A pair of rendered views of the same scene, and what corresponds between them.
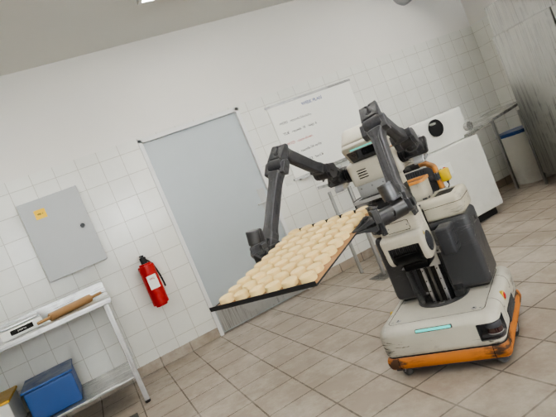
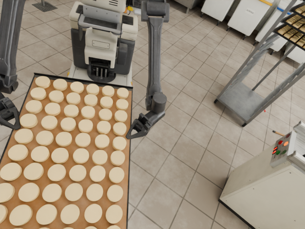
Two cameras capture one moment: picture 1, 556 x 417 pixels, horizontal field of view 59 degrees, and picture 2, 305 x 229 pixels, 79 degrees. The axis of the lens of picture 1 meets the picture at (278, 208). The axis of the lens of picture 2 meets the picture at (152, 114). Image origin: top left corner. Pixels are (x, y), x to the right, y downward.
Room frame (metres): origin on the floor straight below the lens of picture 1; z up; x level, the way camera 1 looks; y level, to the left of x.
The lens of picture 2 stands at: (1.33, 0.07, 1.59)
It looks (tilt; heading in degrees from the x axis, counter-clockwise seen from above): 50 degrees down; 306
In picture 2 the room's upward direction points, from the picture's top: 23 degrees clockwise
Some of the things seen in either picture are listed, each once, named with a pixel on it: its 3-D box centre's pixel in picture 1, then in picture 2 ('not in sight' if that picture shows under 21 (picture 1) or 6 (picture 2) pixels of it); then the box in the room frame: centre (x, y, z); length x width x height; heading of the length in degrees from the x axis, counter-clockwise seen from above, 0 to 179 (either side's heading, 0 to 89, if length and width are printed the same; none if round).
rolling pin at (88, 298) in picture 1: (70, 307); not in sight; (3.85, 1.81, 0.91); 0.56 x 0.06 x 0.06; 141
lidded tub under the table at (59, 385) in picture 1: (54, 389); not in sight; (3.83, 2.19, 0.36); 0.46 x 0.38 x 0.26; 24
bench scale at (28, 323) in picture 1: (21, 327); not in sight; (3.79, 2.20, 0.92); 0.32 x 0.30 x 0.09; 29
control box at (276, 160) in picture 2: not in sight; (283, 148); (1.14, -1.12, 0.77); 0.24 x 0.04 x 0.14; 106
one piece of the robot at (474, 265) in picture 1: (427, 239); (104, 40); (2.71, -0.71, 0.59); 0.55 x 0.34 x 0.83; 57
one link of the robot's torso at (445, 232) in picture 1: (425, 247); (109, 57); (2.46, -0.62, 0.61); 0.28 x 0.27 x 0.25; 57
